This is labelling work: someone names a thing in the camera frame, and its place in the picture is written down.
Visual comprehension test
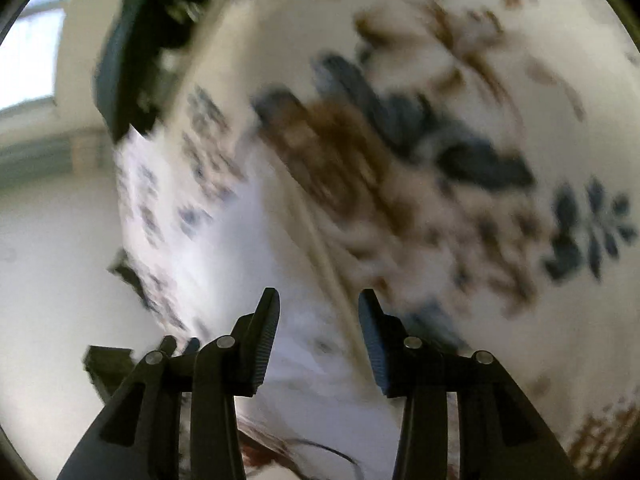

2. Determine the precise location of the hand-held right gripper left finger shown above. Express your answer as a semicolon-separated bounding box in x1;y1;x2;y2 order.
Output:
56;287;280;480

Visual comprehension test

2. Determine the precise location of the white garment with blue print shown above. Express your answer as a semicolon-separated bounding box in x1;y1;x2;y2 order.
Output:
114;85;416;480

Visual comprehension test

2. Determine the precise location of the floral printed bedsheet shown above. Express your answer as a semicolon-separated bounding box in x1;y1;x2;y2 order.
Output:
165;0;640;480

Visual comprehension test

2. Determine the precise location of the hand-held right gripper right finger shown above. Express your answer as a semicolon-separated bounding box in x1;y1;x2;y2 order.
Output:
358;288;585;480

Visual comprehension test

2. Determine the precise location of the window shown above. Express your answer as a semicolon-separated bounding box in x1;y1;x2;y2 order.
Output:
0;0;77;112

